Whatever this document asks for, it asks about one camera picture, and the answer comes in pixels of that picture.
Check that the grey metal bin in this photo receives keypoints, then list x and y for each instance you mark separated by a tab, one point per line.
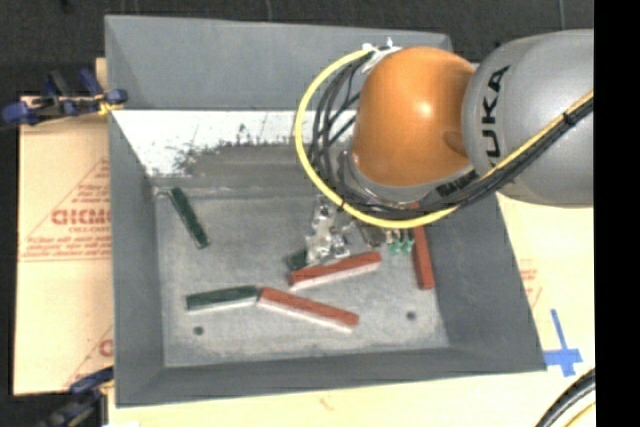
300	75

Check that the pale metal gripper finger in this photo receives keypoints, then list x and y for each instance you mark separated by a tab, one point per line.
330	249
324	217

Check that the red-brown flat block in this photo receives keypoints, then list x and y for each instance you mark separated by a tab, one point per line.
335	269
422	265
307	307

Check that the dark green flat block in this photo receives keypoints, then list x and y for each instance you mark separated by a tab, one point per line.
220	297
296	260
190	217

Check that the brown cardboard board red print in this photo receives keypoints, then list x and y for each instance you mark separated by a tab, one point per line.
60	275

